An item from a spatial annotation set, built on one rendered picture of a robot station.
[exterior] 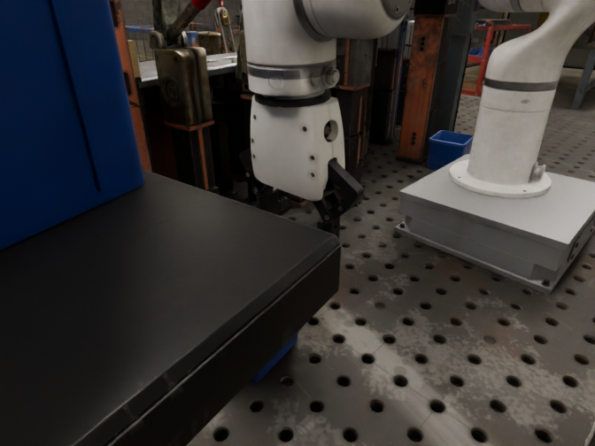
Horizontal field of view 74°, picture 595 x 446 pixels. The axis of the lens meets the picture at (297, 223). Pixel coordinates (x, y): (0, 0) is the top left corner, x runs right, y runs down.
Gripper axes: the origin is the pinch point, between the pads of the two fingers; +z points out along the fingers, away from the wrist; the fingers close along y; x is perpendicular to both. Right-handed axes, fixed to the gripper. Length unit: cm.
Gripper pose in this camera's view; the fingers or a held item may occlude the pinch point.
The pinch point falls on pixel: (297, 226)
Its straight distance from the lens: 47.0
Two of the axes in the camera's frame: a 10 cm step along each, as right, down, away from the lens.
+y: -7.6, -3.2, 5.7
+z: 0.3, 8.6, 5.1
